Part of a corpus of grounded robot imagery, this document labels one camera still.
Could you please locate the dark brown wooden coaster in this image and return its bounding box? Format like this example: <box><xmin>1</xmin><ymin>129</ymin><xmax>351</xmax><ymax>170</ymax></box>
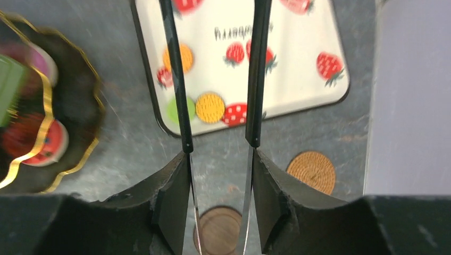
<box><xmin>193</xmin><ymin>206</ymin><xmax>242</xmax><ymax>255</ymax></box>

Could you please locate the cream strawberry serving tray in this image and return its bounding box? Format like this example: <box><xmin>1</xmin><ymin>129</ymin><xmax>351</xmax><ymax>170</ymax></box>
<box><xmin>131</xmin><ymin>1</ymin><xmax>349</xmax><ymax>137</ymax></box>

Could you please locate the pink frosted toy donut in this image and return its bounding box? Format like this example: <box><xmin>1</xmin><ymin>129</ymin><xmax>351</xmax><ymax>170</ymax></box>
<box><xmin>1</xmin><ymin>43</ymin><xmax>59</xmax><ymax>87</ymax></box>

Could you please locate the red strawberry toy tart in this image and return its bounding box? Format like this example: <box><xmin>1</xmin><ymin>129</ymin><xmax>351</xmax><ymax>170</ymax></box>
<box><xmin>2</xmin><ymin>113</ymin><xmax>69</xmax><ymax>167</ymax></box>

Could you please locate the orange toy macaron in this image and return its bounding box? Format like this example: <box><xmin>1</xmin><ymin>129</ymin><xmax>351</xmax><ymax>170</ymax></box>
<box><xmin>195</xmin><ymin>92</ymin><xmax>226</xmax><ymax>124</ymax></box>
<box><xmin>163</xmin><ymin>44</ymin><xmax>194</xmax><ymax>74</ymax></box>

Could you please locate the green toy macaron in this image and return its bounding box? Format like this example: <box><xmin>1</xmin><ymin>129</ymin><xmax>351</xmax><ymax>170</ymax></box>
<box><xmin>166</xmin><ymin>97</ymin><xmax>196</xmax><ymax>124</ymax></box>

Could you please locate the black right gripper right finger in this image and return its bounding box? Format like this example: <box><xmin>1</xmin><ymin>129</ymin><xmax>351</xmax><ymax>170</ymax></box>
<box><xmin>236</xmin><ymin>1</ymin><xmax>450</xmax><ymax>254</ymax></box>

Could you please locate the green toy cake roll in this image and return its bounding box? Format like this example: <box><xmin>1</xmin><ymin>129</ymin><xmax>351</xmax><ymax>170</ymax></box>
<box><xmin>1</xmin><ymin>55</ymin><xmax>28</xmax><ymax>128</ymax></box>

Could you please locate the woven rattan coaster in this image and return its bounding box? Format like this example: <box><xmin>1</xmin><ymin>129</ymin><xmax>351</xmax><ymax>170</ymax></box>
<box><xmin>286</xmin><ymin>151</ymin><xmax>336</xmax><ymax>195</ymax></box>

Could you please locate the three-tier black gold cake stand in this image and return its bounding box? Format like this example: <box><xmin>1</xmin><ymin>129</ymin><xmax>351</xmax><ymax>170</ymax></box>
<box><xmin>1</xmin><ymin>13</ymin><xmax>105</xmax><ymax>194</ymax></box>

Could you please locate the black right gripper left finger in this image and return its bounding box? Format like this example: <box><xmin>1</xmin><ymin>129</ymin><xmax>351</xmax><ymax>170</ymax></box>
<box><xmin>0</xmin><ymin>0</ymin><xmax>203</xmax><ymax>255</ymax></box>

